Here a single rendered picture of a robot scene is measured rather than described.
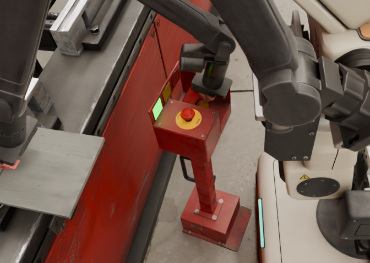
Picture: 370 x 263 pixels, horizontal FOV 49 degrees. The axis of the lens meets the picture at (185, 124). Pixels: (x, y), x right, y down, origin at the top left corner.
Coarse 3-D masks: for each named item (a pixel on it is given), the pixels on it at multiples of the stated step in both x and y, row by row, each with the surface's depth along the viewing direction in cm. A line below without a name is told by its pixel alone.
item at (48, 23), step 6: (48, 12) 136; (48, 18) 138; (54, 18) 138; (48, 24) 134; (48, 30) 134; (42, 36) 139; (48, 36) 137; (42, 42) 142; (48, 42) 141; (54, 42) 139; (42, 48) 143; (48, 48) 142; (54, 48) 142
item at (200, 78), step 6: (204, 72) 109; (198, 78) 113; (204, 78) 110; (210, 78) 108; (216, 78) 107; (222, 78) 108; (192, 84) 112; (198, 84) 112; (204, 84) 111; (210, 84) 110; (216, 84) 110; (222, 84) 113; (228, 84) 113; (210, 90) 111; (216, 90) 112; (222, 90) 112; (222, 96) 111
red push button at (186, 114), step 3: (186, 108) 111; (189, 108) 111; (183, 111) 111; (186, 111) 111; (189, 111) 110; (192, 111) 110; (183, 114) 110; (186, 114) 110; (189, 114) 110; (192, 114) 110; (183, 117) 110; (186, 117) 110; (189, 117) 110; (192, 117) 110; (186, 120) 112; (189, 120) 112
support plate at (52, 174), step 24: (48, 144) 85; (72, 144) 85; (96, 144) 84; (24, 168) 82; (48, 168) 82; (72, 168) 81; (0, 192) 80; (24, 192) 79; (48, 192) 78; (72, 192) 78
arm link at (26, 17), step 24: (0, 0) 46; (24, 0) 46; (48, 0) 47; (0, 24) 49; (24, 24) 49; (0, 48) 53; (24, 48) 52; (0, 72) 56; (24, 72) 56; (0, 96) 60; (24, 96) 61
